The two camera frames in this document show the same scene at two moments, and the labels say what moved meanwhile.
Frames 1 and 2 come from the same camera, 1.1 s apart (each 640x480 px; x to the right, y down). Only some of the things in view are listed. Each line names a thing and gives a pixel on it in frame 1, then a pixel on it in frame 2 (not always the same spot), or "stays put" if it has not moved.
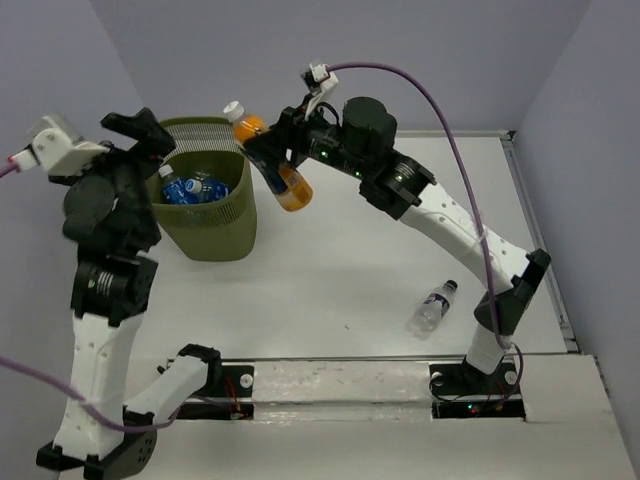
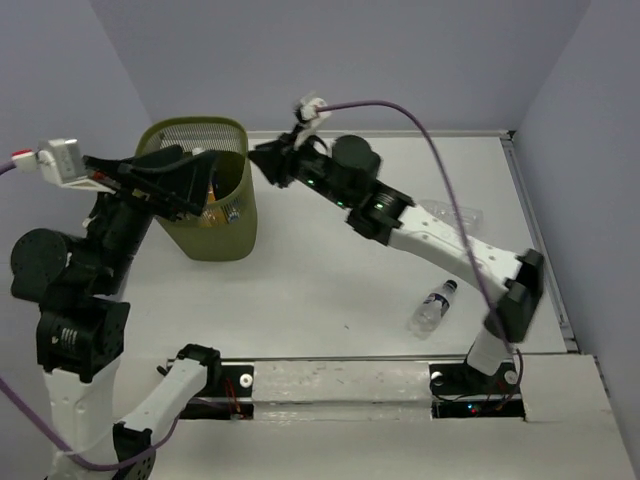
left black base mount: x=223 y=381 stays put
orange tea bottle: x=298 y=195 -> x=215 y=214
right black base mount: x=458 y=380 stays put
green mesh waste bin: x=210 y=231 stays put
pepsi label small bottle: x=431 y=312 stays put
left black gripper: x=157 y=143 -> x=196 y=168
